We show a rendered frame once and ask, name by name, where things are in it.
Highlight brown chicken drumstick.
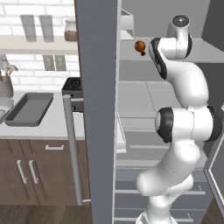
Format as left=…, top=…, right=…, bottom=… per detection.
left=134, top=40, right=147, bottom=57

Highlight grey fridge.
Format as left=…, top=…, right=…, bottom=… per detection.
left=113, top=0, right=224, bottom=224

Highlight white fridge door bin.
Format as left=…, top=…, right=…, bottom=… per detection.
left=120, top=8, right=137, bottom=40
left=115, top=115, right=128, bottom=155

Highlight black toaster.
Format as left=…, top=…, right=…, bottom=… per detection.
left=60, top=76, right=85, bottom=114

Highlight brown drawer front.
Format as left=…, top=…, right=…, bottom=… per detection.
left=74, top=139, right=92, bottom=205

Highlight dark grey baking tray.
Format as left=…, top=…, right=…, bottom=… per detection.
left=3, top=92, right=55, bottom=128

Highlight brown cupboard door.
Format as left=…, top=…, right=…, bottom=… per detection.
left=27, top=139, right=79, bottom=206
left=0, top=139, right=40, bottom=206

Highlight glass jar with brown contents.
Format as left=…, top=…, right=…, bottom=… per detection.
left=63, top=18, right=79, bottom=42

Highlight grey utensil pot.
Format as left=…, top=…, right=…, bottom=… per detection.
left=0, top=76, right=15, bottom=99

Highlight pale kitchen tools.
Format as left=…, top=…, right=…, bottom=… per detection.
left=0, top=59, right=19, bottom=83

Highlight grey fridge door handle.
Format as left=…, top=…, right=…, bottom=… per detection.
left=62, top=94, right=92, bottom=207

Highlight white drawer handle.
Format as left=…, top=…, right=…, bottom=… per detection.
left=45, top=144, right=66, bottom=151

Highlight grey wall socket plate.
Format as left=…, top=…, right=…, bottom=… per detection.
left=54, top=54, right=67, bottom=72
left=42, top=54, right=56, bottom=72

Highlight white cupboard door handle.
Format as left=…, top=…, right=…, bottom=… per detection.
left=28, top=159, right=39, bottom=186
left=16, top=159, right=28, bottom=186

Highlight white wall shelf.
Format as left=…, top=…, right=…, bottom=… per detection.
left=0, top=34, right=80, bottom=56

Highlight grey fridge door with frame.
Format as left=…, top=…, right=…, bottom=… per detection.
left=203, top=101, right=224, bottom=212

